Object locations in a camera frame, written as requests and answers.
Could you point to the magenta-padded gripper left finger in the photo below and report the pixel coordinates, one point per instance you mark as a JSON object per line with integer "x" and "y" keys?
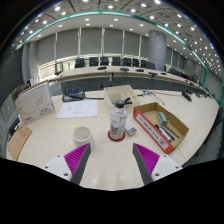
{"x": 75, "y": 160}

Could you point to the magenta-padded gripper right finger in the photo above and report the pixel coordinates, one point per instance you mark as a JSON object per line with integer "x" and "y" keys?
{"x": 148, "y": 160}

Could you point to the clear bottle with black cap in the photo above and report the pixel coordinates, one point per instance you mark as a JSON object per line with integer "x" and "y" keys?
{"x": 117, "y": 125}

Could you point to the cardboard box with red side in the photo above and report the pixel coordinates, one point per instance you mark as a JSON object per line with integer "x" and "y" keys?
{"x": 148, "y": 128}

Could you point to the black marker pen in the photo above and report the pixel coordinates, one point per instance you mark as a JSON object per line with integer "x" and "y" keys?
{"x": 165, "y": 132}

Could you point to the flat round red coaster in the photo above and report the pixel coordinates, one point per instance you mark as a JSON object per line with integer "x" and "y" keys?
{"x": 111, "y": 138}

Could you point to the teal eraser block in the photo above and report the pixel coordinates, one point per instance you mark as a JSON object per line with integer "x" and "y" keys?
{"x": 162, "y": 118}

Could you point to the white paper sheet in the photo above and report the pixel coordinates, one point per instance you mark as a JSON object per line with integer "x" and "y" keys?
{"x": 78, "y": 109}

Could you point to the brown paper envelope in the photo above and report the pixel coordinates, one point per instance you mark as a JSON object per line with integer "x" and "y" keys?
{"x": 18, "y": 141}

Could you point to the black clip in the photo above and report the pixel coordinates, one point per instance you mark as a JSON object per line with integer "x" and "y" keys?
{"x": 128, "y": 100}

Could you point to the black desk device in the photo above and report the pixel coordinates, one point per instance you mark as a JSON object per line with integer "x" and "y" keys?
{"x": 73, "y": 95}

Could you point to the white printed carton box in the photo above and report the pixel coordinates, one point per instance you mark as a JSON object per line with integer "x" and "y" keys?
{"x": 35, "y": 103}

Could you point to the black power strip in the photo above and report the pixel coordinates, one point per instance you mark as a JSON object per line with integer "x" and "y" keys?
{"x": 14, "y": 125}

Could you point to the black table microphone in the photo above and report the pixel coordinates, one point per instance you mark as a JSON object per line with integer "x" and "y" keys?
{"x": 186, "y": 96}

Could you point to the cream divided tray box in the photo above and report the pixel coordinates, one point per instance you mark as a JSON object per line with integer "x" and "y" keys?
{"x": 115, "y": 91}

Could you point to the long curved conference desk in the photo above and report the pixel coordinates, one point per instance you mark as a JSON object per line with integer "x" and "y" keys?
{"x": 86, "y": 71}

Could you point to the group of black office chairs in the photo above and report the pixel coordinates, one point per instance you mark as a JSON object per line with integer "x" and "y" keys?
{"x": 105, "y": 61}

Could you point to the group of ceiling lights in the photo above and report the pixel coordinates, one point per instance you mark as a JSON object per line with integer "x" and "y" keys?
{"x": 110, "y": 6}

